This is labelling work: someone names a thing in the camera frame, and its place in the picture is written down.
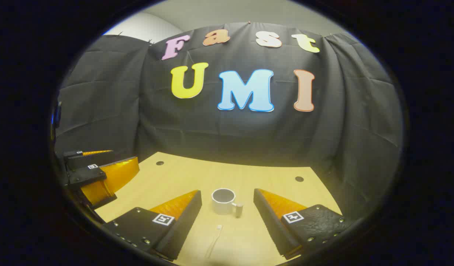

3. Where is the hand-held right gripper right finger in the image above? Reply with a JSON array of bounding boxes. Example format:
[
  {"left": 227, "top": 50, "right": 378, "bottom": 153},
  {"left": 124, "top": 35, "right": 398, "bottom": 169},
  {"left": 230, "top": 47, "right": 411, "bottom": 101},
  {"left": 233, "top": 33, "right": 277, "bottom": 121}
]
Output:
[{"left": 253, "top": 188, "right": 355, "bottom": 260}]

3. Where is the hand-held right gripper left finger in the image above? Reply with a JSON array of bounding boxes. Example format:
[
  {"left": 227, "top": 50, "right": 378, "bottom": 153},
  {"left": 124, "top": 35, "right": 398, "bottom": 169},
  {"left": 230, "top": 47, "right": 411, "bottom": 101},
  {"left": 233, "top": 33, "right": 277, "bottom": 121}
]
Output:
[{"left": 102, "top": 190, "right": 203, "bottom": 261}]

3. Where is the beige toothbrush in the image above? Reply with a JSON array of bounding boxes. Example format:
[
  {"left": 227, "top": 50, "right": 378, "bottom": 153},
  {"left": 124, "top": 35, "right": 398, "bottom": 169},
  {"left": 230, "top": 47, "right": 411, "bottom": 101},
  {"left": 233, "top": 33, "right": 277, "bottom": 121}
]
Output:
[{"left": 205, "top": 225, "right": 223, "bottom": 259}]

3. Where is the white cup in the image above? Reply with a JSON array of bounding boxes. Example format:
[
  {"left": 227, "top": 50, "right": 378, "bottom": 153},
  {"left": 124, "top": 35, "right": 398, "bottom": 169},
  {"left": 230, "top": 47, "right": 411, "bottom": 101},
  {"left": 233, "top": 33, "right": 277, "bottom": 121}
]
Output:
[{"left": 211, "top": 188, "right": 244, "bottom": 218}]

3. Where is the wooden desktop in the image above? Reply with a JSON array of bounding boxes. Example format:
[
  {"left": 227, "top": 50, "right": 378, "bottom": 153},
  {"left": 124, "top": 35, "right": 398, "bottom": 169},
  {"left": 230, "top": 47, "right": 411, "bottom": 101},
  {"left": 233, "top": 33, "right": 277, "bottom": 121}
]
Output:
[{"left": 94, "top": 151, "right": 344, "bottom": 266}]

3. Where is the black backdrop cloth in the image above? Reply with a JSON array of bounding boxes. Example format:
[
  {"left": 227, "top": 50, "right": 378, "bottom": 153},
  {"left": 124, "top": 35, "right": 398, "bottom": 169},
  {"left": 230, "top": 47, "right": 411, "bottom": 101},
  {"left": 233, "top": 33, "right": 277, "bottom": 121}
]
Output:
[{"left": 52, "top": 22, "right": 404, "bottom": 222}]

